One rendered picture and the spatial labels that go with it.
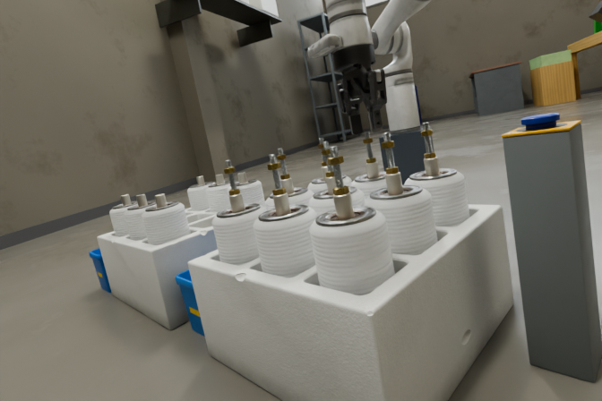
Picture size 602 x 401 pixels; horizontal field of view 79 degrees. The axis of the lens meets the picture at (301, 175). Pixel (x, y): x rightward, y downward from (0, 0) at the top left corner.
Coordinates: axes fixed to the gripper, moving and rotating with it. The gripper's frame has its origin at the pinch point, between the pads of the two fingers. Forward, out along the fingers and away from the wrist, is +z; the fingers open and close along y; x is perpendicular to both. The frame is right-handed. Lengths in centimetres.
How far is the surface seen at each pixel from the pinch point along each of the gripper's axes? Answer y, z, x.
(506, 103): 406, 20, -528
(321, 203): -7.0, 10.5, 14.6
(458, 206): -15.6, 14.8, -4.7
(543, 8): 457, -146, -717
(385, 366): -29.8, 23.4, 20.3
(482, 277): -19.7, 24.9, -3.6
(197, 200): 58, 14, 29
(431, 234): -19.8, 15.9, 4.5
